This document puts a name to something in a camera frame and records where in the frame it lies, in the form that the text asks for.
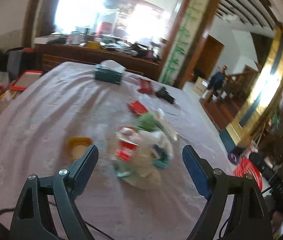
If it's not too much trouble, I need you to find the dark jacket on post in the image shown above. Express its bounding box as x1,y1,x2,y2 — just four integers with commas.
207,65,228,95

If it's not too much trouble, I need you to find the cardboard box on floor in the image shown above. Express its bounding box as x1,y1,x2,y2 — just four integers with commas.
192,77,209,96

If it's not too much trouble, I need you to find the pink floral tablecloth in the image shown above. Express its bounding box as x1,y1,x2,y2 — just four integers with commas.
0,62,231,239

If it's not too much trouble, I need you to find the wooden door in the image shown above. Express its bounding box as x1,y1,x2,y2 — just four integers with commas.
193,35,224,80

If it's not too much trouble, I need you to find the green tissue box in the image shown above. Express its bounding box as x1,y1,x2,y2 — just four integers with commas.
94,60,126,85

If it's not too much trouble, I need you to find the dark red pouch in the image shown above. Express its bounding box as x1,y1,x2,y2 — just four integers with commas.
137,78,153,94

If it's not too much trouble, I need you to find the teal tissue pack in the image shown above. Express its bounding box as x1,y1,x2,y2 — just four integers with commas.
152,145,169,168

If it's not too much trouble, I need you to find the long white medicine box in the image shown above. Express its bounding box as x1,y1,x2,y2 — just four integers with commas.
154,108,178,141

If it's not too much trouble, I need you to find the small red wrapper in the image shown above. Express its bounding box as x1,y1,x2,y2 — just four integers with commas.
127,100,148,115

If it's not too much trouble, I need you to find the white plastic bag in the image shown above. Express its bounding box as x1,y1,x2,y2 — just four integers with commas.
110,126,174,191

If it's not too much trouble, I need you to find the black handheld gun tool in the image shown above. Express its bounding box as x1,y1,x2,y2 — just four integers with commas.
155,86,174,104

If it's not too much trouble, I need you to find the green towel cloth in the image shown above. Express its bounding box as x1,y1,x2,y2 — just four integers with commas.
135,113,159,132

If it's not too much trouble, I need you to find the gold pillar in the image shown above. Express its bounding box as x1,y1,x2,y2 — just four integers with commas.
220,25,283,153

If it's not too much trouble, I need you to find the red plastic basket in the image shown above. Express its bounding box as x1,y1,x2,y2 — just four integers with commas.
233,157,263,191

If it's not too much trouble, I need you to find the wooden sideboard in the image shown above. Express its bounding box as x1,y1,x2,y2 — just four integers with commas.
35,44,160,80

